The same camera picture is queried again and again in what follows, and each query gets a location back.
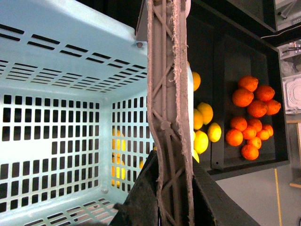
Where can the brown basket handle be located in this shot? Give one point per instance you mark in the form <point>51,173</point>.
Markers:
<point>162,23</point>

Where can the orange fruit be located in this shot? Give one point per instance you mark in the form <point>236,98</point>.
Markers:
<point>242,97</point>
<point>257,109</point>
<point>264,93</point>
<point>268,128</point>
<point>248,82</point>
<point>234,137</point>
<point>256,123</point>
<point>238,123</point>
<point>256,142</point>
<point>273,107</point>
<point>249,133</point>
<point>250,152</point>

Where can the light blue plastic basket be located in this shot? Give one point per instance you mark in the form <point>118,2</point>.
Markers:
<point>45,46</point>

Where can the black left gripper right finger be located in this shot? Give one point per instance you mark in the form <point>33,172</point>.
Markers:
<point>212,206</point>

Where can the yellow lemon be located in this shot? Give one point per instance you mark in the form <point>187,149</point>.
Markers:
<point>197,119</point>
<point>196,80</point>
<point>206,111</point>
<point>201,142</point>
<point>214,132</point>

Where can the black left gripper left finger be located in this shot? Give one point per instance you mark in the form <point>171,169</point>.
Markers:
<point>140,207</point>

